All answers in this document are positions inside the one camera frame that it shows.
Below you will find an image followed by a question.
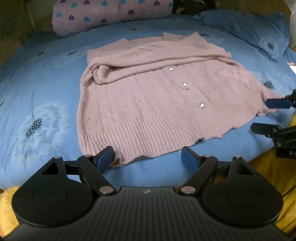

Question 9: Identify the blue pillow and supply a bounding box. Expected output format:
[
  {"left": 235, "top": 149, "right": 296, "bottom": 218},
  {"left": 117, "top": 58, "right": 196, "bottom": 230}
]
[{"left": 194, "top": 9, "right": 290, "bottom": 62}]

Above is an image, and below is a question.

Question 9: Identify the pink heart-patterned rolled blanket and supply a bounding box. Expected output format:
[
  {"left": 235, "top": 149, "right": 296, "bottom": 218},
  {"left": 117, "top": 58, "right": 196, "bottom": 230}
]
[{"left": 52, "top": 0, "right": 174, "bottom": 36}]

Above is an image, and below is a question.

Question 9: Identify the black clothing pile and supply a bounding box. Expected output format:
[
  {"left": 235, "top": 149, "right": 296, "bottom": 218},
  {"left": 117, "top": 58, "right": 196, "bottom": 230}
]
[{"left": 172, "top": 0, "right": 221, "bottom": 16}]

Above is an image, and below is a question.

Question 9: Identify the pink knitted cardigan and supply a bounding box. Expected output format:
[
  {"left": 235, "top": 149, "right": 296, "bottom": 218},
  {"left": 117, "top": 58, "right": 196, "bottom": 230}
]
[{"left": 76, "top": 33, "right": 276, "bottom": 166}]

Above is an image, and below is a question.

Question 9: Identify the white remote control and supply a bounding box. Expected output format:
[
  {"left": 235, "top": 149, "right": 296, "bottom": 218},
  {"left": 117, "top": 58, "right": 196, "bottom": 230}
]
[{"left": 287, "top": 61, "right": 296, "bottom": 74}]

